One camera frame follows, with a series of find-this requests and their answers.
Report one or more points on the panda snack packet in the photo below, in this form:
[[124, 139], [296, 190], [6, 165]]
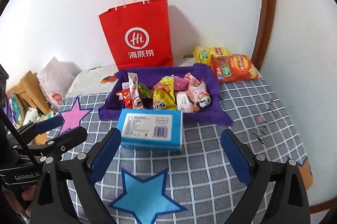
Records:
[[199, 95]]

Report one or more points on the red small snack packet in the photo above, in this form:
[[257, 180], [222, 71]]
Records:
[[125, 97]]

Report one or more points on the orange chips bag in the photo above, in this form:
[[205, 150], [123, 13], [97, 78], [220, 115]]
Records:
[[233, 68]]

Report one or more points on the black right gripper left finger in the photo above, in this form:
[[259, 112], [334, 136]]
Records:
[[52, 202]]

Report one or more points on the red white snack packet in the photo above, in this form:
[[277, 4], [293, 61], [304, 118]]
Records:
[[191, 78]]

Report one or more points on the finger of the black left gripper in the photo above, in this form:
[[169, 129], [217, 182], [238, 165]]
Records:
[[61, 144], [32, 129]]

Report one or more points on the wooden chair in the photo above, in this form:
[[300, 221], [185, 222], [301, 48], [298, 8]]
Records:
[[29, 93]]

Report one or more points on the pink yellow snack packet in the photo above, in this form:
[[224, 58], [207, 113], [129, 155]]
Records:
[[172, 84]]

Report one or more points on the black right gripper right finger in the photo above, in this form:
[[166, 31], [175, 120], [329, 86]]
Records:
[[288, 203]]

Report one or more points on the pink peach snack packet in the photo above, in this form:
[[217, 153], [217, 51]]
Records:
[[184, 103]]

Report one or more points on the white plastic bag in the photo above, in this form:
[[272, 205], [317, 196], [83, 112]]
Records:
[[55, 79]]

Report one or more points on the tall pink stick packet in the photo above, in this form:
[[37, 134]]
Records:
[[134, 92]]

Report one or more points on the green triangular snack packet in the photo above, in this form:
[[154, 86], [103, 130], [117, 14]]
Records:
[[144, 92]]

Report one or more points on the purple cloth basket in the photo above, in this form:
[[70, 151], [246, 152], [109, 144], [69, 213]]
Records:
[[212, 114]]

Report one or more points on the brown wooden door frame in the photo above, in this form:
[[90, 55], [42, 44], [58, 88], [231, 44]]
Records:
[[265, 26]]

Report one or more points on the yellow chips bag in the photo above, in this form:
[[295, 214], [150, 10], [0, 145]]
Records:
[[203, 54]]

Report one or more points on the red paper shopping bag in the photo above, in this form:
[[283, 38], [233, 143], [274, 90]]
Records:
[[138, 34]]

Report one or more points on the grey checked star tablecloth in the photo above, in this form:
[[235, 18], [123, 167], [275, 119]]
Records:
[[200, 176]]

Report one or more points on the blue tissue box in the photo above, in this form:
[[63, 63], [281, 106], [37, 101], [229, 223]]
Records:
[[151, 129]]

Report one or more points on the colourful cushion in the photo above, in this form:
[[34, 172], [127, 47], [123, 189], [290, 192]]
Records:
[[17, 110]]

